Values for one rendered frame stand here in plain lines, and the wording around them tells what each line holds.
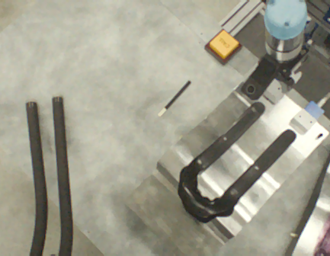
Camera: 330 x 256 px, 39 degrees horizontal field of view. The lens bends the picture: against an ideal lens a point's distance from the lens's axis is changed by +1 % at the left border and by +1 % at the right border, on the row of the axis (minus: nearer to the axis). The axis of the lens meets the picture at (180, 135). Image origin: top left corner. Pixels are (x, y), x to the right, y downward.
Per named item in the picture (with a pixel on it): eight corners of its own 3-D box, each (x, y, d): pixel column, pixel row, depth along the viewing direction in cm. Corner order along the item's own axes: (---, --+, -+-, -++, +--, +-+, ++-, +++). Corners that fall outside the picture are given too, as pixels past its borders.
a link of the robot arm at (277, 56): (286, 60, 94) (255, 36, 97) (284, 68, 99) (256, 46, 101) (311, 33, 95) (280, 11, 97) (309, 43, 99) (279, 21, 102)
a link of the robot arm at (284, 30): (309, -16, 86) (309, 27, 84) (303, 14, 96) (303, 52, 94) (264, -13, 87) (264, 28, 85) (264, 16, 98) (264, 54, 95)
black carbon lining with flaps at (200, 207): (254, 100, 125) (261, 88, 116) (300, 140, 123) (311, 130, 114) (165, 191, 118) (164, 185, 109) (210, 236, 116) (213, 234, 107)
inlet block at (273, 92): (294, 58, 125) (296, 49, 120) (309, 68, 123) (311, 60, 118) (261, 92, 124) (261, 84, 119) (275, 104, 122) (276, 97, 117)
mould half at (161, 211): (249, 81, 134) (257, 61, 121) (318, 141, 130) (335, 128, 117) (125, 203, 124) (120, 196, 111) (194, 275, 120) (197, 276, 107)
